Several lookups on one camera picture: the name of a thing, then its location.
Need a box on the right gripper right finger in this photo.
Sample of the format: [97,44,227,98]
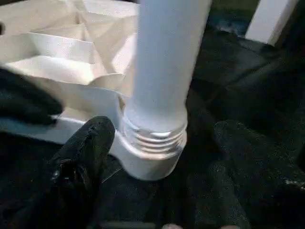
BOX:
[213,119,305,229]

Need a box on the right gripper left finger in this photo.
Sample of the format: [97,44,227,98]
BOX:
[26,116,116,229]

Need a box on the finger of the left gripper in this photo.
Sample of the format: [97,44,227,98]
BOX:
[0,68,64,125]

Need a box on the black plastic mat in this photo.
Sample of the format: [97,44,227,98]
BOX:
[0,0,305,229]

